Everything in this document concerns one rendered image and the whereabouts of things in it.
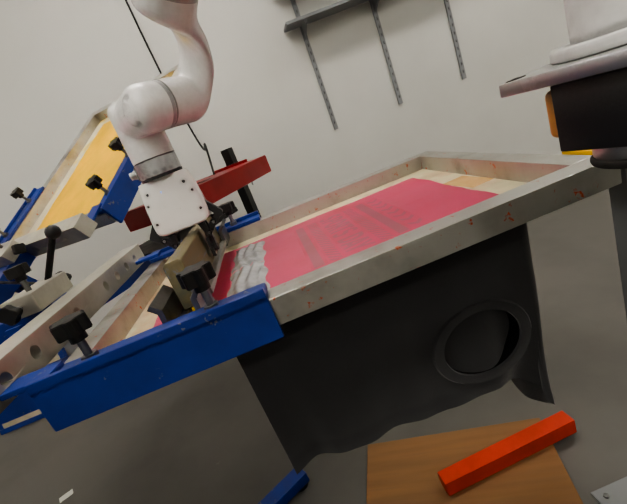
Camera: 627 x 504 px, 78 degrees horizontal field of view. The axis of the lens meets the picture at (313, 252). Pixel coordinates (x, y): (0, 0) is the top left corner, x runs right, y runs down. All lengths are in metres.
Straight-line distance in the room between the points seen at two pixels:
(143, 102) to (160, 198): 0.17
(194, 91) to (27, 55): 2.41
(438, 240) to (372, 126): 2.38
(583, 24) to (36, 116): 2.90
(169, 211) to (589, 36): 0.62
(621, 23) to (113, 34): 2.75
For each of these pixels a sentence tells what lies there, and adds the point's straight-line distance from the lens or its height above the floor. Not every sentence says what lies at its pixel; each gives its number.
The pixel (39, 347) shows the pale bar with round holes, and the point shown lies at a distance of 0.69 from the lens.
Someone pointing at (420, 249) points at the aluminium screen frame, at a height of 0.97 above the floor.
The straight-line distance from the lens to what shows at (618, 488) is 1.47.
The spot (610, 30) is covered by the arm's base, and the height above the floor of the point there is 1.15.
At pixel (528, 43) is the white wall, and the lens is 3.42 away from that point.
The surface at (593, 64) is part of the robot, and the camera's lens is 0.35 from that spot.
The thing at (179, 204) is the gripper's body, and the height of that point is 1.12.
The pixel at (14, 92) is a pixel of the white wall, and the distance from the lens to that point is 3.10.
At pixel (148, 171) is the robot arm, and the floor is 1.19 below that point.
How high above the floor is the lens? 1.16
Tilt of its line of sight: 17 degrees down
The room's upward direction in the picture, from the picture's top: 22 degrees counter-clockwise
